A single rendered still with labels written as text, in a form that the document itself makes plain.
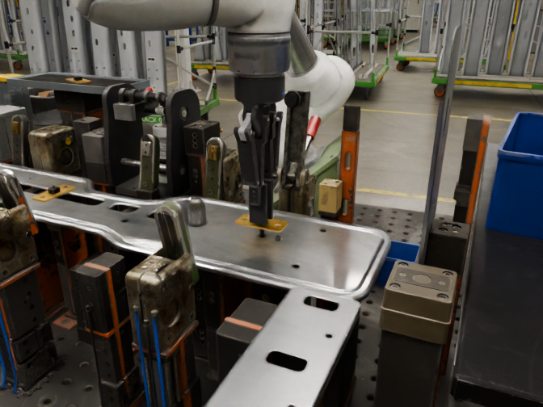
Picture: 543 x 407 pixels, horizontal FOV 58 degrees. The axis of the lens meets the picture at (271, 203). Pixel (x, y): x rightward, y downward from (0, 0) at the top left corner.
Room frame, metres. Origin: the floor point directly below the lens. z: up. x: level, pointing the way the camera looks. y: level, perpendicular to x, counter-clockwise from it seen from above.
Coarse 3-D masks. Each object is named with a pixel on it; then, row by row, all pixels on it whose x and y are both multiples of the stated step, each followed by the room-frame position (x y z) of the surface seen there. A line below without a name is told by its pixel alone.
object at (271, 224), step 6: (240, 216) 0.76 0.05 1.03; (246, 216) 0.76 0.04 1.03; (240, 222) 0.73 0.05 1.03; (246, 222) 0.73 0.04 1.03; (270, 222) 0.73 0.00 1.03; (276, 222) 0.73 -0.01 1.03; (282, 222) 0.73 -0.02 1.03; (258, 228) 0.72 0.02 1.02; (264, 228) 0.71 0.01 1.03; (270, 228) 0.71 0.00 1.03; (276, 228) 0.71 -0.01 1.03; (282, 228) 0.71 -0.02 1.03
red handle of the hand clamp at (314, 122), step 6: (312, 120) 0.96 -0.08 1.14; (318, 120) 0.96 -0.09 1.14; (312, 126) 0.94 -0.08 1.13; (318, 126) 0.96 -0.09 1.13; (312, 132) 0.93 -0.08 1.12; (312, 138) 0.93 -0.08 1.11; (306, 144) 0.91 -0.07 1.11; (306, 150) 0.90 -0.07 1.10; (294, 162) 0.88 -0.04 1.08; (294, 168) 0.87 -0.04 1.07; (288, 174) 0.86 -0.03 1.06; (294, 174) 0.85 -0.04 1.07; (294, 180) 0.86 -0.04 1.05
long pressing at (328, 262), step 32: (96, 192) 0.92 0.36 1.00; (64, 224) 0.79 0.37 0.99; (96, 224) 0.78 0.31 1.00; (128, 224) 0.78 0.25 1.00; (224, 224) 0.78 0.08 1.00; (288, 224) 0.78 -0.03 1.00; (320, 224) 0.78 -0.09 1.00; (352, 224) 0.77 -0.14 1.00; (224, 256) 0.66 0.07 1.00; (256, 256) 0.66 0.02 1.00; (288, 256) 0.66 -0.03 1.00; (320, 256) 0.66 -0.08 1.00; (352, 256) 0.66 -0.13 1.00; (384, 256) 0.67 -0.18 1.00; (288, 288) 0.58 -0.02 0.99; (320, 288) 0.58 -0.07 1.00; (352, 288) 0.57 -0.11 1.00
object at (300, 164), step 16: (288, 96) 0.85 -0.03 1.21; (304, 96) 0.87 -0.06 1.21; (288, 112) 0.87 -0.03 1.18; (304, 112) 0.86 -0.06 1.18; (288, 128) 0.87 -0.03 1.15; (304, 128) 0.86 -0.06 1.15; (288, 144) 0.87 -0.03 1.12; (304, 144) 0.86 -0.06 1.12; (288, 160) 0.87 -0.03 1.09; (304, 160) 0.86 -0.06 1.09
